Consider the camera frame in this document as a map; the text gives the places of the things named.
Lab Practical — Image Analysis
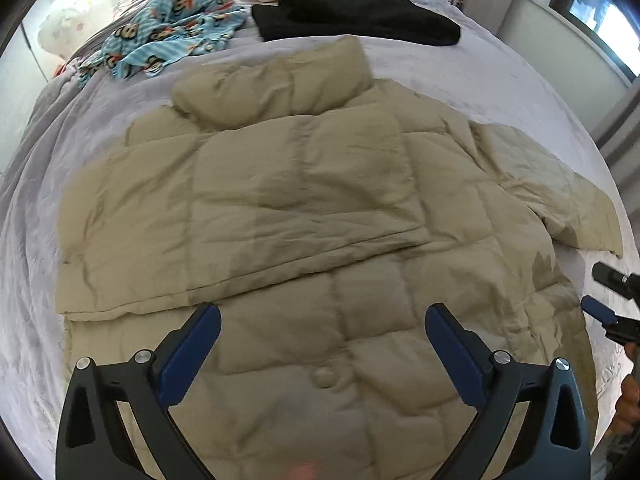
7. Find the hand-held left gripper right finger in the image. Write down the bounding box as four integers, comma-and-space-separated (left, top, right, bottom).
424, 303, 592, 480

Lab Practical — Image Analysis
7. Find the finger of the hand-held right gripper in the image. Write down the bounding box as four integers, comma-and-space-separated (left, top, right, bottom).
581, 295, 622, 330
591, 262, 640, 307

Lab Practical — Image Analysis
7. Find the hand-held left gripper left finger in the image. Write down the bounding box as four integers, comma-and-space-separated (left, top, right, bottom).
56, 302, 223, 480

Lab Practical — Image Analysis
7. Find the beige puffer jacket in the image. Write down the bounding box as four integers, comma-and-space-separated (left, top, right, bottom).
54, 35, 625, 480

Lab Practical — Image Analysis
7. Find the person's right hand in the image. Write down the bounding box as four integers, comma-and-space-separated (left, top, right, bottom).
614, 372, 640, 434

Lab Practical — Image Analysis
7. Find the lavender plush bed blanket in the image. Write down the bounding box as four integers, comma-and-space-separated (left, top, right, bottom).
0, 0, 632, 480

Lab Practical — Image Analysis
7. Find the window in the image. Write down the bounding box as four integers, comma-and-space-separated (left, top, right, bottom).
562, 0, 640, 83

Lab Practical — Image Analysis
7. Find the white wardrobe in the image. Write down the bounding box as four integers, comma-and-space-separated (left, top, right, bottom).
0, 22, 53, 171

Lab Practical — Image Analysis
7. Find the blue monkey print cloth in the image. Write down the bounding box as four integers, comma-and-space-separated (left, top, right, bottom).
79, 0, 248, 92

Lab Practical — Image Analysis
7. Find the white plastic bag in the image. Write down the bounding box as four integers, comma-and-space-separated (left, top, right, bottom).
37, 0, 108, 67

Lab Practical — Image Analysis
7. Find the black folded garment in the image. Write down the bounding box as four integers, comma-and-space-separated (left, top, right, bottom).
251, 0, 461, 45

